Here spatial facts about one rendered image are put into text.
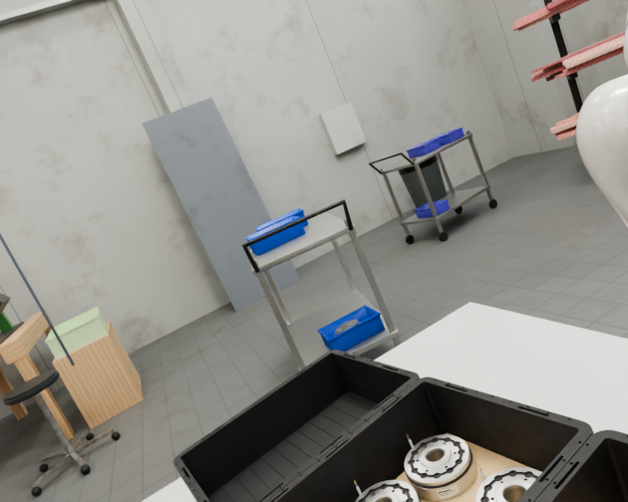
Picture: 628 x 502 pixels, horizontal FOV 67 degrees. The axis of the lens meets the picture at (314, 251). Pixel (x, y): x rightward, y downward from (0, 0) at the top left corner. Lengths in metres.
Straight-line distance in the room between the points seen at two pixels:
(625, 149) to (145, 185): 6.01
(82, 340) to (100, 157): 2.56
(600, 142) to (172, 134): 5.73
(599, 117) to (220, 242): 5.49
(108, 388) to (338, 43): 5.16
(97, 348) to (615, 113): 4.25
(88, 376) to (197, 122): 3.11
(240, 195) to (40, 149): 2.29
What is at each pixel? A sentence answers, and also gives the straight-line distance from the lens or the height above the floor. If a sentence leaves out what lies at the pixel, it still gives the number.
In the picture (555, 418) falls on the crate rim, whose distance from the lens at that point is 0.70.
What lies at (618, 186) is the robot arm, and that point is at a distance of 0.32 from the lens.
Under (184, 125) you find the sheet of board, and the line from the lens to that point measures 5.98.
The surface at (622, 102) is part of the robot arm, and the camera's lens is 0.32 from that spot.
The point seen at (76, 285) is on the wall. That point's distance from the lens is 6.26.
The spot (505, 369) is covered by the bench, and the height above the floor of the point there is 0.70.
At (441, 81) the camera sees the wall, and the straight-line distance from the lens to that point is 7.79.
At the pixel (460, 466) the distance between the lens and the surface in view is 0.78.
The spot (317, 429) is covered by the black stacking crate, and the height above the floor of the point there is 0.83.
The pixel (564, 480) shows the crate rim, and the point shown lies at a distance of 0.64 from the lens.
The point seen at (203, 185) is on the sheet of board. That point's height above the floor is 1.48.
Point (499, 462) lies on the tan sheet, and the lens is 0.81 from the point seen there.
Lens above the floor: 1.35
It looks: 11 degrees down
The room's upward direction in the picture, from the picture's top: 24 degrees counter-clockwise
